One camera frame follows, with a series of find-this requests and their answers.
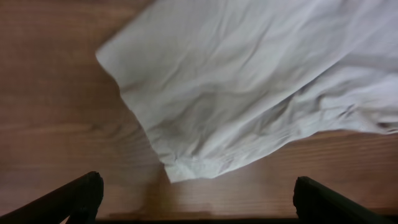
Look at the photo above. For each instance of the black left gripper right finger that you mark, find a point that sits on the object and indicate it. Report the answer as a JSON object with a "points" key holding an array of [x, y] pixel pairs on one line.
{"points": [[318, 204]]}

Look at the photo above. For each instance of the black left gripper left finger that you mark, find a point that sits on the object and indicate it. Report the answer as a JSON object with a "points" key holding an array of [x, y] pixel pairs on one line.
{"points": [[75, 202]]}

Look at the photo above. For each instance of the beige shorts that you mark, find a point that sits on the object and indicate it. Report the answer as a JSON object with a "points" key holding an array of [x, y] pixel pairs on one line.
{"points": [[217, 85]]}

